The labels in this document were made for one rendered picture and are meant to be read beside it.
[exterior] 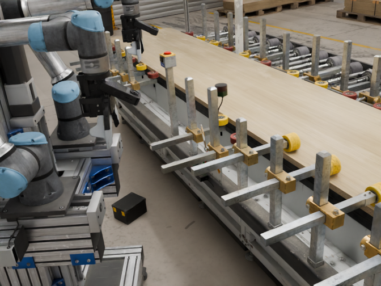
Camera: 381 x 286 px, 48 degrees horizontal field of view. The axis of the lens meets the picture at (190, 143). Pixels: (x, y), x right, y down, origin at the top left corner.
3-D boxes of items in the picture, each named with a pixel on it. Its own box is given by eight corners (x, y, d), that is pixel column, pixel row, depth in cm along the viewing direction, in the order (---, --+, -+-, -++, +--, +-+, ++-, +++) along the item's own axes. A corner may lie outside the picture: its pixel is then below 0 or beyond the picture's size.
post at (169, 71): (173, 140, 260) (166, 67, 240) (170, 137, 264) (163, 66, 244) (180, 138, 261) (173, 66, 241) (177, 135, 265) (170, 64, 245)
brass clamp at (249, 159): (247, 167, 182) (246, 156, 180) (231, 154, 193) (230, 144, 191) (259, 163, 184) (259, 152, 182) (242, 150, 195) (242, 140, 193)
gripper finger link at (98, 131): (91, 151, 117) (90, 117, 119) (113, 149, 117) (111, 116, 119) (88, 149, 114) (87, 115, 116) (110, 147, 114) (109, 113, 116)
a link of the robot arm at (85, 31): (73, 10, 112) (105, 8, 111) (81, 51, 117) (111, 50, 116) (62, 16, 105) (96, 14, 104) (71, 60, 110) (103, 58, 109)
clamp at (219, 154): (220, 162, 207) (219, 153, 205) (206, 151, 218) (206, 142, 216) (230, 159, 209) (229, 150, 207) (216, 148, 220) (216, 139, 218)
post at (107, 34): (114, 89, 363) (105, 32, 342) (113, 88, 366) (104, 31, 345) (118, 88, 365) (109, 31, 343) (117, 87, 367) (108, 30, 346)
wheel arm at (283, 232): (266, 247, 135) (266, 238, 133) (259, 241, 138) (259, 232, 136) (382, 199, 153) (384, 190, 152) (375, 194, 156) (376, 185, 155)
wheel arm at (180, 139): (152, 152, 222) (151, 145, 220) (150, 150, 224) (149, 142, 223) (225, 131, 238) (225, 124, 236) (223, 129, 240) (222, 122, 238)
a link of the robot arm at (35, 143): (58, 160, 153) (50, 125, 147) (42, 180, 141) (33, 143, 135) (26, 160, 154) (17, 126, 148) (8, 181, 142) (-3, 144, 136)
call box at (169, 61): (165, 70, 238) (164, 56, 235) (160, 67, 244) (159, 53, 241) (177, 67, 241) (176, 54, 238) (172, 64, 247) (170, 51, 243)
